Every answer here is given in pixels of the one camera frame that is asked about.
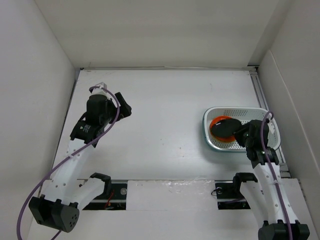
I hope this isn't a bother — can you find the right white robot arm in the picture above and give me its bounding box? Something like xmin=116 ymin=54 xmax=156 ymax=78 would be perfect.
xmin=231 ymin=119 xmax=310 ymax=240

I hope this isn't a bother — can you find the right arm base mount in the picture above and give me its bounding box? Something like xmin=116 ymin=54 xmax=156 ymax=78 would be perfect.
xmin=211 ymin=172 xmax=258 ymax=210

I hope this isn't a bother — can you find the aluminium rail right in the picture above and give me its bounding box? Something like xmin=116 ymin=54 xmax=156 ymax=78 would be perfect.
xmin=248 ymin=65 xmax=292 ymax=179

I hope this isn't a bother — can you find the white perforated plastic bin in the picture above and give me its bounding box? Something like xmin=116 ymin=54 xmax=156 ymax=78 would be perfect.
xmin=202 ymin=106 xmax=267 ymax=153

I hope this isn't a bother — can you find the black plate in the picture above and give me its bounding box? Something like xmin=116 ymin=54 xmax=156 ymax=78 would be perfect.
xmin=210 ymin=118 xmax=242 ymax=138

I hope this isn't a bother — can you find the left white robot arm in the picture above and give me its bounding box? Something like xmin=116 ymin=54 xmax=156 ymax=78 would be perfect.
xmin=28 ymin=88 xmax=132 ymax=233

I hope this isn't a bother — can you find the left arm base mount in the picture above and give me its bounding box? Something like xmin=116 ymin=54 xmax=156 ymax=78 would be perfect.
xmin=83 ymin=172 xmax=128 ymax=211

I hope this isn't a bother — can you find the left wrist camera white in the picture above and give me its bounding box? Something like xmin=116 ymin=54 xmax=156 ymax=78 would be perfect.
xmin=89 ymin=82 xmax=107 ymax=96

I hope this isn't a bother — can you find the orange plate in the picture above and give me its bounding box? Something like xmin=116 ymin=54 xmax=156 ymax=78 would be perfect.
xmin=209 ymin=115 xmax=237 ymax=143

